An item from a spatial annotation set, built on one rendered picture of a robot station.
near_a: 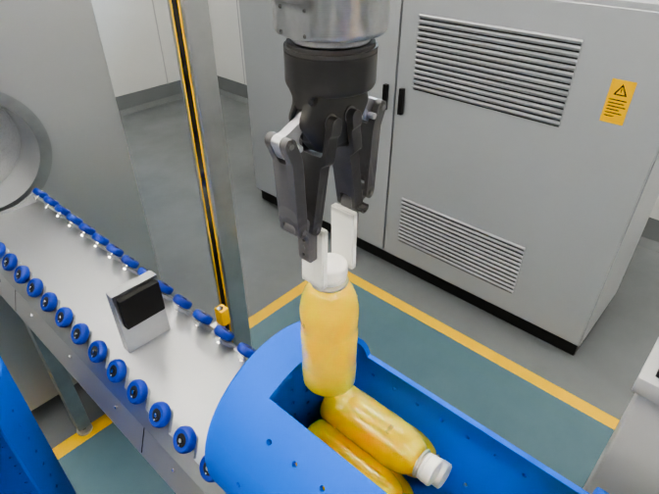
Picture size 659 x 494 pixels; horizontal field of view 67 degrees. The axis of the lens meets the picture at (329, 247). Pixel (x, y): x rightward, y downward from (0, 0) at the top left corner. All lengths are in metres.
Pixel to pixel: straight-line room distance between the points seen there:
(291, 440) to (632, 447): 0.80
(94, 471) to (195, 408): 1.18
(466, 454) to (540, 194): 1.53
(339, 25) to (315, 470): 0.45
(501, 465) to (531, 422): 1.47
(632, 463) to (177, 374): 0.94
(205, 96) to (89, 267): 0.55
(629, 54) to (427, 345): 1.39
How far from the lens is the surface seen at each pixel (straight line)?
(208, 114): 1.20
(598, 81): 2.00
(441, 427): 0.81
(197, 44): 1.16
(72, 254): 1.51
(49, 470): 1.27
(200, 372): 1.08
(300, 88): 0.41
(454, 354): 2.41
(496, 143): 2.19
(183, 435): 0.93
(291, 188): 0.42
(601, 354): 2.65
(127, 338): 1.13
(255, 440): 0.65
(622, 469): 1.29
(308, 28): 0.38
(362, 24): 0.39
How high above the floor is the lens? 1.72
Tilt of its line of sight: 35 degrees down
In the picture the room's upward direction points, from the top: straight up
